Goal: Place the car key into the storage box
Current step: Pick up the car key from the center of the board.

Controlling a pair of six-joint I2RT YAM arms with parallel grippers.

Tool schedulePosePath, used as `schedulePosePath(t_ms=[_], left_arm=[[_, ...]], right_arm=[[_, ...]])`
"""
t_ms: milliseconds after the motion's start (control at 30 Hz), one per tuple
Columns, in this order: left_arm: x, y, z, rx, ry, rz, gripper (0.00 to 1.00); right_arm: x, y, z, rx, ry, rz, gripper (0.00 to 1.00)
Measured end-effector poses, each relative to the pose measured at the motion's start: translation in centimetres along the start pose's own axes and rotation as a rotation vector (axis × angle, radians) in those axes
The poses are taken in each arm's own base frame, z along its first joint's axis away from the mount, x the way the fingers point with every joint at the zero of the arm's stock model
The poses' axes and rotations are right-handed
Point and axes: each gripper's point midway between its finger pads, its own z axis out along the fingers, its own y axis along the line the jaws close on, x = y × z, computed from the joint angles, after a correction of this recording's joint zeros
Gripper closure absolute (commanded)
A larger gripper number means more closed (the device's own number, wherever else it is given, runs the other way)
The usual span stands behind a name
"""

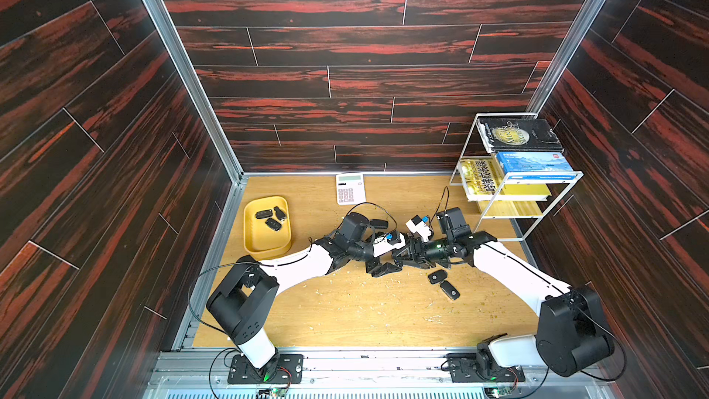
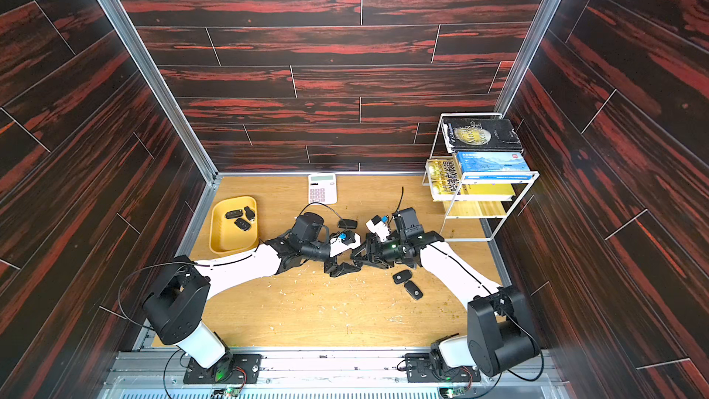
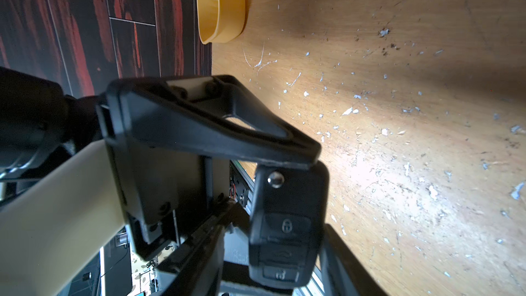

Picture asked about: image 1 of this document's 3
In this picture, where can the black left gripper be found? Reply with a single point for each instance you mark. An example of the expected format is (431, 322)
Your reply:
(378, 271)

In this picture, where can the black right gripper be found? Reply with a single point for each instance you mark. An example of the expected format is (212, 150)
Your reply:
(417, 254)

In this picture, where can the black chrome Mercedes car key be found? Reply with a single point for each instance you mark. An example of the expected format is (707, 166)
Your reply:
(279, 213)

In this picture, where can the black flip car key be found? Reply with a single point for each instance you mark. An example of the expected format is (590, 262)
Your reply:
(273, 224)

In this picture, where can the black car key front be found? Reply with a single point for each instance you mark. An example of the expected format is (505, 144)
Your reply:
(264, 214)

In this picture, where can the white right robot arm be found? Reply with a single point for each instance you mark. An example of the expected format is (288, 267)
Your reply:
(572, 330)

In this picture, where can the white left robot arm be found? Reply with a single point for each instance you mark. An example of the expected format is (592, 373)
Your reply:
(243, 300)

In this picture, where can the large black smart key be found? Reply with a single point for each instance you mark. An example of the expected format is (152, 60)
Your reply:
(379, 224)

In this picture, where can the yellow plastic storage box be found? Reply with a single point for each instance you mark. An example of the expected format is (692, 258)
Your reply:
(267, 228)

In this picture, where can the white calculator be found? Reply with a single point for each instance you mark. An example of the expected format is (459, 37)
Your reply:
(350, 189)

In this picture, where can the yellow book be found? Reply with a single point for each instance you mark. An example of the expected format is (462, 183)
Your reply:
(481, 179)

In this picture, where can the white metal shelf rack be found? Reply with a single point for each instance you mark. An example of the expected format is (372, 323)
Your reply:
(531, 213)

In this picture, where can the black book gold emblem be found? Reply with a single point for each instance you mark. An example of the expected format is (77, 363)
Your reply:
(517, 134)

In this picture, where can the blue book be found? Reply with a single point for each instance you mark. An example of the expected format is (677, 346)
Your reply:
(535, 165)

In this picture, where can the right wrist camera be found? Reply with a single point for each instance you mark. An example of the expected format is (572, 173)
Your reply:
(419, 226)

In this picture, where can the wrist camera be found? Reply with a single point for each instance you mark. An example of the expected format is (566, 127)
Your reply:
(388, 243)
(419, 226)

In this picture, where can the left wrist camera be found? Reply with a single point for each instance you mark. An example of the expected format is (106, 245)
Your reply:
(388, 243)

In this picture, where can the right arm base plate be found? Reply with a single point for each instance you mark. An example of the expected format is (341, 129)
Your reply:
(479, 367)

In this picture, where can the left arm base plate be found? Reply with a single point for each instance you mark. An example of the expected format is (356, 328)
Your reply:
(283, 369)

